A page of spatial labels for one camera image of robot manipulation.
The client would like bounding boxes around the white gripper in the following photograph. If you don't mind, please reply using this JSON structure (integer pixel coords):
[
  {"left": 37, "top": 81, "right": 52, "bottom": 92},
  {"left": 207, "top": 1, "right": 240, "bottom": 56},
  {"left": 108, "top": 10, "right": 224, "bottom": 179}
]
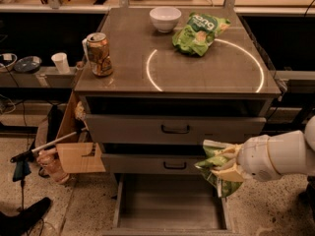
[{"left": 212, "top": 135, "right": 281, "bottom": 182}]

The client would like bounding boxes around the green jalapeno chip bag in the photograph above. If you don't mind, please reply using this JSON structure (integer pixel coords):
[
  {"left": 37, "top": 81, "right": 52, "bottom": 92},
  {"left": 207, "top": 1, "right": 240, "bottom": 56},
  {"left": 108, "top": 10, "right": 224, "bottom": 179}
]
[{"left": 195, "top": 140, "right": 244, "bottom": 198}]

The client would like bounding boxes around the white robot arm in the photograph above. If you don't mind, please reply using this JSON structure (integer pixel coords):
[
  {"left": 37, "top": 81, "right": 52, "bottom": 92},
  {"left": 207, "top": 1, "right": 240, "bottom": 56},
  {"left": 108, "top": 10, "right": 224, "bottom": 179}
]
[{"left": 212, "top": 117, "right": 315, "bottom": 182}]

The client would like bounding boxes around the grey drawer cabinet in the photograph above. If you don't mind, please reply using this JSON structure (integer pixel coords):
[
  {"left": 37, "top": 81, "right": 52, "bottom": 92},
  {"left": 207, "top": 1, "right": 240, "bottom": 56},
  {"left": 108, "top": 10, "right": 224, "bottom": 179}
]
[{"left": 73, "top": 6, "right": 282, "bottom": 236}]

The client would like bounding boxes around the open bottom grey drawer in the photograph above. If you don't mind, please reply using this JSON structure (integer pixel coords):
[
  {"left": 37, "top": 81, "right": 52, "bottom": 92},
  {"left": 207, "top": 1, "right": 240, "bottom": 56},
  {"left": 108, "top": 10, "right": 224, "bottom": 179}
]
[{"left": 104, "top": 174, "right": 233, "bottom": 236}]

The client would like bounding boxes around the middle grey drawer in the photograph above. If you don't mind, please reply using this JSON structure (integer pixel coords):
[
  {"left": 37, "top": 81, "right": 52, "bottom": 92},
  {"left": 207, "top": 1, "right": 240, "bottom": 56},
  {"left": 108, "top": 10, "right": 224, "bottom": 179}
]
[{"left": 101, "top": 153, "right": 205, "bottom": 174}]

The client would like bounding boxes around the green chip bag behind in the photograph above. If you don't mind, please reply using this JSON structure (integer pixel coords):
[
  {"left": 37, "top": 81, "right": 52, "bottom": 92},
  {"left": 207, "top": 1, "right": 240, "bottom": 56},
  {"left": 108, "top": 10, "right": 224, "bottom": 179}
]
[{"left": 172, "top": 12, "right": 230, "bottom": 57}]

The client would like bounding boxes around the top grey drawer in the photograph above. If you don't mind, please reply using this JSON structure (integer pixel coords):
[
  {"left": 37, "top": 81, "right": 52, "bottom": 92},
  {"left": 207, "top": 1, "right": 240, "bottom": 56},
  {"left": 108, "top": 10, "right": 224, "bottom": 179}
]
[{"left": 87, "top": 114, "right": 266, "bottom": 145}]

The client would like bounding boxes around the white ceramic bowl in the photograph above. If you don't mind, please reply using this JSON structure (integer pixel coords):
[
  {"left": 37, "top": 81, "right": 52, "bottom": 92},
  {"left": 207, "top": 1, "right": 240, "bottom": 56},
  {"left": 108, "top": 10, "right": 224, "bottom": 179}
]
[{"left": 150, "top": 6, "right": 182, "bottom": 32}]

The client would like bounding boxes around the brown cardboard box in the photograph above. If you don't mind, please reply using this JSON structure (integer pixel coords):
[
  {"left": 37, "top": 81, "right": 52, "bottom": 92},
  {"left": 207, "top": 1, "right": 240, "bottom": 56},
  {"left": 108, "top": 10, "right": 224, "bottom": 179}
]
[{"left": 56, "top": 92, "right": 105, "bottom": 173}]

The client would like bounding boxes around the orange soda can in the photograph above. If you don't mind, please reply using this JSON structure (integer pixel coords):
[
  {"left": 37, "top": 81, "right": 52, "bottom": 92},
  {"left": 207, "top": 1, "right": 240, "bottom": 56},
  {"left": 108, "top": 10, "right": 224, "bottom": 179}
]
[{"left": 82, "top": 32, "right": 113, "bottom": 77}]

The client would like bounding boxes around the clear plastic bottle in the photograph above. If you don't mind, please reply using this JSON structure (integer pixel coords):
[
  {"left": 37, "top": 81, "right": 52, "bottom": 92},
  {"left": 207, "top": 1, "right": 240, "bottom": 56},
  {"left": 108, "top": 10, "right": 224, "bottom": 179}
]
[{"left": 36, "top": 148, "right": 70, "bottom": 184}]

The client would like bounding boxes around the white paper cup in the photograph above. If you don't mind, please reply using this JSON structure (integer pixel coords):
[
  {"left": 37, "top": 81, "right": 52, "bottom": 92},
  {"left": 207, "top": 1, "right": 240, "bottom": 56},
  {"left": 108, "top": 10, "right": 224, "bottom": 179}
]
[{"left": 51, "top": 52, "right": 70, "bottom": 74}]

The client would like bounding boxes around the grabber stick tool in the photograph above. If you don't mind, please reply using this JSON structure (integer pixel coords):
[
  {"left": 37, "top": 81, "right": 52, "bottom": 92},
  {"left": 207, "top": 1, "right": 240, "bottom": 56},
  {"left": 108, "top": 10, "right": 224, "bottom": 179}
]
[{"left": 10, "top": 128, "right": 88, "bottom": 163}]

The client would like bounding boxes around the dark round plate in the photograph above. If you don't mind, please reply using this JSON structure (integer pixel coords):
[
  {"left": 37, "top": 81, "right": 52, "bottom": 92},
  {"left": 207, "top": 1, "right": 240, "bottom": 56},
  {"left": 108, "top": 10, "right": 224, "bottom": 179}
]
[{"left": 14, "top": 56, "right": 41, "bottom": 73}]

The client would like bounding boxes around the small bowl at left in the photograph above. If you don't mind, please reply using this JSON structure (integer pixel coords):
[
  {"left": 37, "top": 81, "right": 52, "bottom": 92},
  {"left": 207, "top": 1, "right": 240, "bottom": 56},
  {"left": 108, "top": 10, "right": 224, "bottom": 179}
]
[{"left": 0, "top": 53, "right": 18, "bottom": 73}]

